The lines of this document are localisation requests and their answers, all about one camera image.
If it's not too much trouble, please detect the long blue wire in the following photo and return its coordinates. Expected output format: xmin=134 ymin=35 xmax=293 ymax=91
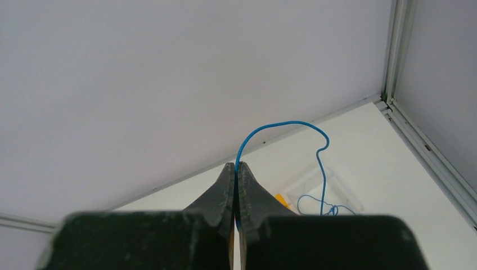
xmin=235 ymin=120 xmax=331 ymax=217

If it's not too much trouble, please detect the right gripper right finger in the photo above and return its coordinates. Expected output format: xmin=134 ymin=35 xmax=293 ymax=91
xmin=237 ymin=162 xmax=428 ymax=269

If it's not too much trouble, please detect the clear plastic bin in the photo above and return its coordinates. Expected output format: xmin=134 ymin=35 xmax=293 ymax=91
xmin=280 ymin=164 xmax=364 ymax=217

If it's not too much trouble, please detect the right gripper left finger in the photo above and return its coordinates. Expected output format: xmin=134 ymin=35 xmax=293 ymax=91
xmin=37 ymin=163 xmax=235 ymax=269

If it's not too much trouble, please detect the orange plastic bin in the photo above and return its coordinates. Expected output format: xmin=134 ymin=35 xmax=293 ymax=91
xmin=274 ymin=193 xmax=291 ymax=210

